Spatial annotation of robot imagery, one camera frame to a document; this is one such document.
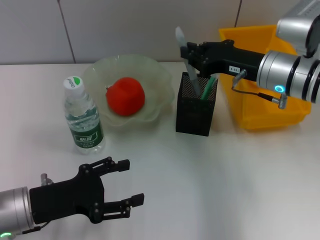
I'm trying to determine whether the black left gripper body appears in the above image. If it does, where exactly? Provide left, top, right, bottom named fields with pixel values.
left=29, top=164, right=106, bottom=225

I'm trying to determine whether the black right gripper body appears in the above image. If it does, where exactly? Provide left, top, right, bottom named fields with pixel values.
left=198, top=39, right=266, bottom=81

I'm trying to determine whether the grey glitter pen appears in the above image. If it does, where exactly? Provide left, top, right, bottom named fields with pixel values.
left=174, top=26, right=203, bottom=97

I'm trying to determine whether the green pen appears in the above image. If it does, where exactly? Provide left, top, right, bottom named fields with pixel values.
left=201, top=76, right=218, bottom=100

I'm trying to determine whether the clear green-label water bottle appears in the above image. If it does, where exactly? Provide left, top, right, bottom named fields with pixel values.
left=62, top=76, right=106, bottom=155

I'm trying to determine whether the red-orange fruit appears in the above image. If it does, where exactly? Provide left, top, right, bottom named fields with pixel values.
left=105, top=76, right=146, bottom=116

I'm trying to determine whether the pale green glass fruit plate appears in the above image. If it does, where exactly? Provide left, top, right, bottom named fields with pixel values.
left=82, top=53, right=175, bottom=132

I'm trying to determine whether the black mesh pen holder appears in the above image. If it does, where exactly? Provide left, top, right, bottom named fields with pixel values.
left=175, top=71, right=219, bottom=137

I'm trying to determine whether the yellow plastic bin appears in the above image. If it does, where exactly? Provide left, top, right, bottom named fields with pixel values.
left=217, top=23, right=313, bottom=130

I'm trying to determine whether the left wrist cable with plug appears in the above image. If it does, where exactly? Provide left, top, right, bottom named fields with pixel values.
left=21, top=172, right=55, bottom=235

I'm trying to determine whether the wrist cable with plug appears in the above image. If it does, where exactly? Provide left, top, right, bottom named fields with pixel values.
left=21, top=172, right=55, bottom=235
left=231, top=69, right=288, bottom=110

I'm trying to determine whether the right wrist cable with plug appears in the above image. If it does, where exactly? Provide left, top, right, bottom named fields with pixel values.
left=231, top=69, right=288, bottom=110

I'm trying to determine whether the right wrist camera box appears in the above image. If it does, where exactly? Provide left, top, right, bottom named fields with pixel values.
left=276, top=0, right=320, bottom=57

